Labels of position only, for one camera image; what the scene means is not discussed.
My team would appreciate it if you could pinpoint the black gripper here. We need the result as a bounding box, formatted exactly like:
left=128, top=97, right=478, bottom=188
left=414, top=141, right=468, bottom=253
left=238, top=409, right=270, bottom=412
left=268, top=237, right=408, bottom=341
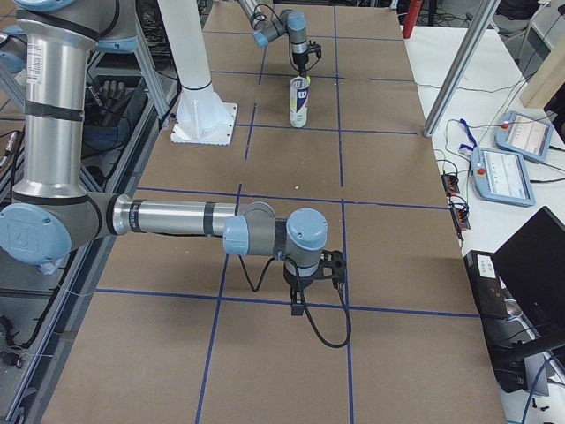
left=283, top=261, right=316, bottom=315
left=290, top=52, right=308, bottom=78

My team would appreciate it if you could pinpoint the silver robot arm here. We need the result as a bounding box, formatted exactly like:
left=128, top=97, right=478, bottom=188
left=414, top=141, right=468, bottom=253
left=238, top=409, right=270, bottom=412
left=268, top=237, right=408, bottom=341
left=238, top=0, right=311, bottom=78
left=1, top=1, right=328, bottom=315

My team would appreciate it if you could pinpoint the tennis ball can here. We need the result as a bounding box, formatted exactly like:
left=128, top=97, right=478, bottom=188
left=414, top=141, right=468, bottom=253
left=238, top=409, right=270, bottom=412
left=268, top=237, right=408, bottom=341
left=290, top=76, right=310, bottom=128

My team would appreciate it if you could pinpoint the red fire extinguisher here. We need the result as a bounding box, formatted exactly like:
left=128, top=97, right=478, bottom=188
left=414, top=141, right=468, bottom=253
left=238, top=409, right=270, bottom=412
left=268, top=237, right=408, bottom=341
left=402, top=0, right=423, bottom=40

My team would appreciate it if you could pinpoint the orange black adapter far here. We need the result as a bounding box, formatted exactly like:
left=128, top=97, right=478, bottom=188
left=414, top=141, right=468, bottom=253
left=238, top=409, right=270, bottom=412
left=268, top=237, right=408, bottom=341
left=441, top=173, right=460, bottom=196

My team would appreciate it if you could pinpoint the orange black adapter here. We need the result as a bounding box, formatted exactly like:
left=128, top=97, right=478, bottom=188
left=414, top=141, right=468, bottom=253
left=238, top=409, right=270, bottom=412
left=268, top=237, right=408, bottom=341
left=441, top=173, right=460, bottom=196
left=448, top=200, right=471, bottom=232

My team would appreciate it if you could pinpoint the orange black adapter near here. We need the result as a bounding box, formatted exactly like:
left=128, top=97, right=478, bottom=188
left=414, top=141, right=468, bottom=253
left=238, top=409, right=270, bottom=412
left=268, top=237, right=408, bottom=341
left=448, top=200, right=471, bottom=232

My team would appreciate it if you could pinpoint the black box under laptop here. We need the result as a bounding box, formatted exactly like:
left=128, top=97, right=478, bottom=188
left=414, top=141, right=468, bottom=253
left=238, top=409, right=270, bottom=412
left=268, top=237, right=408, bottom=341
left=463, top=251, right=549, bottom=396

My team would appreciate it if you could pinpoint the near teach pendant tablet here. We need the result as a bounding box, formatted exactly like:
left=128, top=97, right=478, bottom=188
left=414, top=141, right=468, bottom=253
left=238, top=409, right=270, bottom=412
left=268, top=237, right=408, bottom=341
left=471, top=147, right=536, bottom=208

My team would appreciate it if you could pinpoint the teach pendant tablet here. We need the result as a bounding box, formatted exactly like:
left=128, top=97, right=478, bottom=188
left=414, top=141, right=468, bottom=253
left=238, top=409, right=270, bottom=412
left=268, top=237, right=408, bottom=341
left=495, top=110, right=554, bottom=163
left=471, top=147, right=536, bottom=208

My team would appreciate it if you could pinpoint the far teach pendant tablet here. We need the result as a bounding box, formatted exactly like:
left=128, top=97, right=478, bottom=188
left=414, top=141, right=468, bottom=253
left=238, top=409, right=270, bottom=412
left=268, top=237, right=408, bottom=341
left=495, top=110, right=554, bottom=163

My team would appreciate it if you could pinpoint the black laptop computer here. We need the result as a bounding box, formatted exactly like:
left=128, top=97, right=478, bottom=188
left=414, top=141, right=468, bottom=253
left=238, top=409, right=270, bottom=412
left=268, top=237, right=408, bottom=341
left=493, top=206, right=564, bottom=332

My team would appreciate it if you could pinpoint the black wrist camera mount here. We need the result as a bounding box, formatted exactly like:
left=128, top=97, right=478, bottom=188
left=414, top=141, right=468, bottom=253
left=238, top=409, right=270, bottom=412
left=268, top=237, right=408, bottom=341
left=308, top=40, right=322, bottom=59
left=317, top=250, right=347, bottom=295

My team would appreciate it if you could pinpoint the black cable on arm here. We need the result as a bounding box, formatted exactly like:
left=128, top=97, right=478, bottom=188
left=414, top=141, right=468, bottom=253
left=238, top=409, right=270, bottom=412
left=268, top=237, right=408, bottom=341
left=249, top=3, right=320, bottom=73
left=237, top=254, right=352, bottom=348

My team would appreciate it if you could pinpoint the white pedestal column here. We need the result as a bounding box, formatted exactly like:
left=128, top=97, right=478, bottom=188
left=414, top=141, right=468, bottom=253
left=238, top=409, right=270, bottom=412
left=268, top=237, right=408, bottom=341
left=158, top=0, right=237, bottom=146

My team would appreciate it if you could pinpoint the blue lanyard with badge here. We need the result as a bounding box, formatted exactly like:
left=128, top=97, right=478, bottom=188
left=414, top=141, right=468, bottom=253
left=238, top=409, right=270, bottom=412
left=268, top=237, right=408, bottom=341
left=456, top=117, right=476, bottom=155

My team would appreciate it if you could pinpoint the aluminium frame post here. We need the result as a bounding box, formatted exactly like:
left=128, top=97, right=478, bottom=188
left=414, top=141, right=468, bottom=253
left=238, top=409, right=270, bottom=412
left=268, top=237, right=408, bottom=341
left=423, top=0, right=501, bottom=138

